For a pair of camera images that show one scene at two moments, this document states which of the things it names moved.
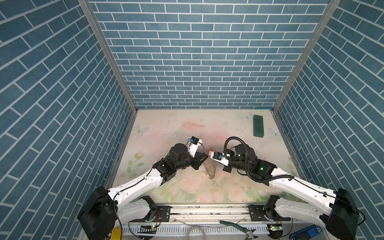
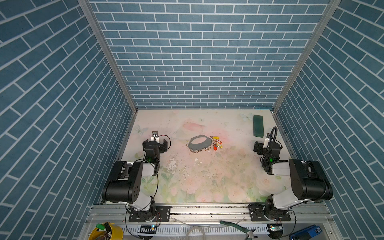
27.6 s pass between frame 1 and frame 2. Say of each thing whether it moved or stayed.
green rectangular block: stayed
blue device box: stayed
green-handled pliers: stayed
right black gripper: moved
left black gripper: moved
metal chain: moved
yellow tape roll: stayed
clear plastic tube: stayed
